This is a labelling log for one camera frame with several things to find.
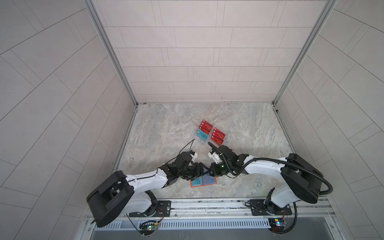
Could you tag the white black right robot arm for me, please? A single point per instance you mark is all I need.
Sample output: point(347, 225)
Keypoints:
point(303, 181)

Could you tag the aluminium corner post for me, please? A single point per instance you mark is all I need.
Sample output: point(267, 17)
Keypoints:
point(90, 6)
point(324, 14)

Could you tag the red card right stack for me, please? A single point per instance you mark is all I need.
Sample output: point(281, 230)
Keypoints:
point(218, 137)

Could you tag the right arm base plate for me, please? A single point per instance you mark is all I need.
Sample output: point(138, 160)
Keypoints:
point(260, 208)

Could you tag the left circuit board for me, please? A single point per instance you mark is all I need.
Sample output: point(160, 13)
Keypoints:
point(149, 227)

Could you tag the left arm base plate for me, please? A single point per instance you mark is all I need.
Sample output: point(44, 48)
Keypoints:
point(159, 209)

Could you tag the vent grille strip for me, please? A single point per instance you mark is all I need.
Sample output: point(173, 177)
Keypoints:
point(192, 224)

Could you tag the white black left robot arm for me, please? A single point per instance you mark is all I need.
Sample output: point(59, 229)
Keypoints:
point(123, 194)

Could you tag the aluminium corner post left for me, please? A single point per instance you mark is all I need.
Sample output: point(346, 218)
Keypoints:
point(90, 6)

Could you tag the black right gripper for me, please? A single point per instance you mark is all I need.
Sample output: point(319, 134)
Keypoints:
point(213, 171)

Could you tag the circuit board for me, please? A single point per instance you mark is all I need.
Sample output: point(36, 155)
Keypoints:
point(149, 227)
point(277, 225)

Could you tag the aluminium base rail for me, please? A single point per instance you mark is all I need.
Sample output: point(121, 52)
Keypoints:
point(231, 208)

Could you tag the red card left stack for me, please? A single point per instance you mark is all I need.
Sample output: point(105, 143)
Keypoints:
point(206, 127)

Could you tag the aluminium corner post right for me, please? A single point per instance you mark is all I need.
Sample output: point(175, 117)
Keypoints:
point(324, 14)

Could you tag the right circuit board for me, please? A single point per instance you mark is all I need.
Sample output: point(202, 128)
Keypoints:
point(277, 225)

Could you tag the teal card left stack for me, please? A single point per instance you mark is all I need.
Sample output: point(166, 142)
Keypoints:
point(202, 135)

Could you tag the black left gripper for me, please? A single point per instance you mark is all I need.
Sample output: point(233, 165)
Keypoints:
point(198, 171)

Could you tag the red card stack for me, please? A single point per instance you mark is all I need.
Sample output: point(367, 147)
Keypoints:
point(206, 127)
point(218, 137)

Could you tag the orange card holder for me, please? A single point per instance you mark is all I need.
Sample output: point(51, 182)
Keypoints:
point(208, 180)

